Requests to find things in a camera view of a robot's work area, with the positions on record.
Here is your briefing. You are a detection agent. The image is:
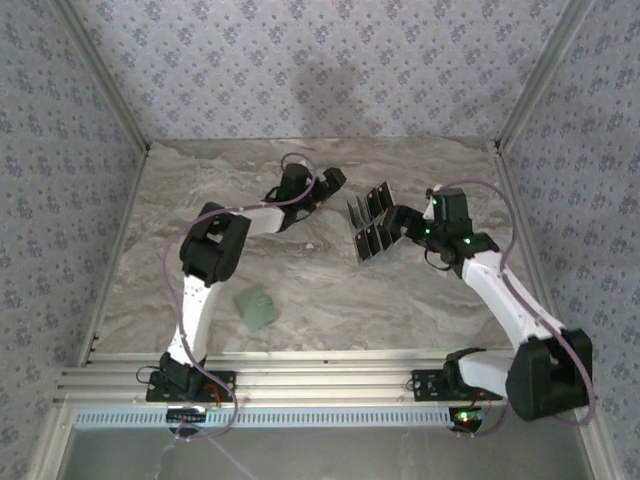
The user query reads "grey slotted cable duct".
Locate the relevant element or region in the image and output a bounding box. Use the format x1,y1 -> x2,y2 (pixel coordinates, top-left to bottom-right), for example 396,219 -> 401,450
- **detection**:
73,405 -> 454,430

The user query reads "grey metal panel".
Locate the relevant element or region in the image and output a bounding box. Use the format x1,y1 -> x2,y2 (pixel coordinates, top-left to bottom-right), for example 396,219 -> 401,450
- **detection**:
59,427 -> 599,480

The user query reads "clear acrylic card stand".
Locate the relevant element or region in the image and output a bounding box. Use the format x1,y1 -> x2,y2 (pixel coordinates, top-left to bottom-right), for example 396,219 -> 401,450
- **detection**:
344,179 -> 407,265

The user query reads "aluminium rail beam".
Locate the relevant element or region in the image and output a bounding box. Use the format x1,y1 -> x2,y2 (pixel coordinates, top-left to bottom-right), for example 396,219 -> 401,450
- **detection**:
54,349 -> 516,407

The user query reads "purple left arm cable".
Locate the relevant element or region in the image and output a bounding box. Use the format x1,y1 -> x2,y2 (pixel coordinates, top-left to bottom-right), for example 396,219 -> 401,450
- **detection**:
158,152 -> 321,444

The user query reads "small black controller board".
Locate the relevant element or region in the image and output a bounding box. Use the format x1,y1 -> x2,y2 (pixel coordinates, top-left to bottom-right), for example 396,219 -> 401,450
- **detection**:
449,405 -> 489,432
167,407 -> 209,425

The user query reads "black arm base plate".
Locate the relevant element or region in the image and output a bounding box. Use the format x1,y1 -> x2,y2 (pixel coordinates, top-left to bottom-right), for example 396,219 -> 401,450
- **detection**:
410,368 -> 506,404
146,369 -> 237,404

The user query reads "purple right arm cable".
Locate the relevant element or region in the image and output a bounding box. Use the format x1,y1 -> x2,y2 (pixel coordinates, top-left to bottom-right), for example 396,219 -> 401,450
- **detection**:
437,180 -> 599,440

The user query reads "aluminium side rail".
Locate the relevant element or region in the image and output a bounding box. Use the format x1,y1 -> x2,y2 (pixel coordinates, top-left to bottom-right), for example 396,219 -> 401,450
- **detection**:
492,142 -> 569,331
78,144 -> 151,367

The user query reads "aluminium corner post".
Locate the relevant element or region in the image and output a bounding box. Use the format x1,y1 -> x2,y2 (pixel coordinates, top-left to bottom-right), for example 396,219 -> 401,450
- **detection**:
493,0 -> 596,151
52,0 -> 152,152

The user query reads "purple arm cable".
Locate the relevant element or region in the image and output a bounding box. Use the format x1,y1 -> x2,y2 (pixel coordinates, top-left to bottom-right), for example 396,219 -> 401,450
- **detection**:
158,152 -> 321,444
437,180 -> 599,440

